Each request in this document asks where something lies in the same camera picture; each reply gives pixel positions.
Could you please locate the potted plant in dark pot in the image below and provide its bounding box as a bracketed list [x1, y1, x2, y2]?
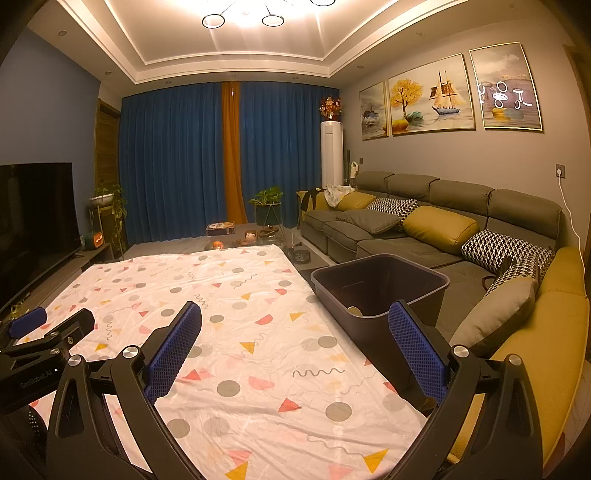
[248, 186, 283, 227]

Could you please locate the large framed sailboat painting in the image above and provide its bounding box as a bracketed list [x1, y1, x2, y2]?
[387, 53, 476, 137]

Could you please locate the large yellow cushion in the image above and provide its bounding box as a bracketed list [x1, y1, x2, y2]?
[402, 205, 480, 256]

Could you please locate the blue curtain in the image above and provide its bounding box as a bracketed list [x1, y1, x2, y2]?
[238, 80, 342, 229]
[120, 82, 227, 245]

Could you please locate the large grey cushion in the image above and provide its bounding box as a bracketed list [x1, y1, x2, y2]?
[449, 276, 539, 357]

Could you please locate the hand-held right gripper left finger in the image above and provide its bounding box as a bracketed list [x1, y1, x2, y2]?
[46, 301, 208, 480]

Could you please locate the grey and yellow sofa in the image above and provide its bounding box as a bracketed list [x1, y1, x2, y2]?
[295, 171, 591, 467]

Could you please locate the flat grey cushion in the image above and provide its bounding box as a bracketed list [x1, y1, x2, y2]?
[336, 210, 402, 235]

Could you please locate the patterned white tablecloth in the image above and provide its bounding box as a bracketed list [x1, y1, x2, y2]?
[25, 244, 437, 480]

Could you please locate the small framed landscape painting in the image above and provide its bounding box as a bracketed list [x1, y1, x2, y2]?
[359, 82, 389, 140]

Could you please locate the white cloth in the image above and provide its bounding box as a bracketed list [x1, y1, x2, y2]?
[323, 184, 356, 208]

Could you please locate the dark television cabinet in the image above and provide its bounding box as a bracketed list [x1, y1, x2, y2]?
[0, 242, 112, 319]

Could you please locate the white standing air conditioner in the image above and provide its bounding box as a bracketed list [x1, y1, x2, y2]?
[320, 121, 345, 188]

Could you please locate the ring ceiling lamp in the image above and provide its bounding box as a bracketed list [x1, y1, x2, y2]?
[201, 0, 349, 28]

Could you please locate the framed painting with reflections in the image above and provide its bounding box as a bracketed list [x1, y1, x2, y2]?
[469, 42, 544, 134]

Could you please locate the orange curtain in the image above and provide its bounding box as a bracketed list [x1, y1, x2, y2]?
[221, 80, 247, 224]

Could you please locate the black and white patterned cushion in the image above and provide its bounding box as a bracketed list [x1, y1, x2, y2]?
[461, 229, 554, 273]
[367, 198, 419, 224]
[485, 256, 546, 291]

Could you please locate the wooden door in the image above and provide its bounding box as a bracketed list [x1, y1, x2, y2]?
[95, 99, 122, 185]

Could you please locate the dark grey plastic bin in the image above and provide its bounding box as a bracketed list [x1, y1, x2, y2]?
[310, 253, 451, 344]

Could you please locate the black flat television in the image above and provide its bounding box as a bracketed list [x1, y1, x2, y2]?
[0, 161, 84, 305]

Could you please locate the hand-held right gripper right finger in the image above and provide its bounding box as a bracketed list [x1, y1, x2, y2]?
[385, 300, 543, 480]

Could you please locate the black garment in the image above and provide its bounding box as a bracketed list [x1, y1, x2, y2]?
[299, 188, 326, 213]

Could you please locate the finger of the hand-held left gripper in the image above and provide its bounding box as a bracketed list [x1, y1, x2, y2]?
[0, 308, 95, 367]
[0, 308, 49, 346]

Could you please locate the small yellow cushion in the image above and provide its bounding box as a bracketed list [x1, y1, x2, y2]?
[335, 191, 377, 212]

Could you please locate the trailing plant on stand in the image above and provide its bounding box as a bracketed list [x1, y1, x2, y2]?
[89, 182, 127, 257]

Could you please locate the white cable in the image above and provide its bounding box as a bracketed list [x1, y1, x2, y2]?
[558, 174, 583, 250]

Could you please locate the orange flower arrangement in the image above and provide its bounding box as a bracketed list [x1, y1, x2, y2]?
[318, 95, 345, 121]

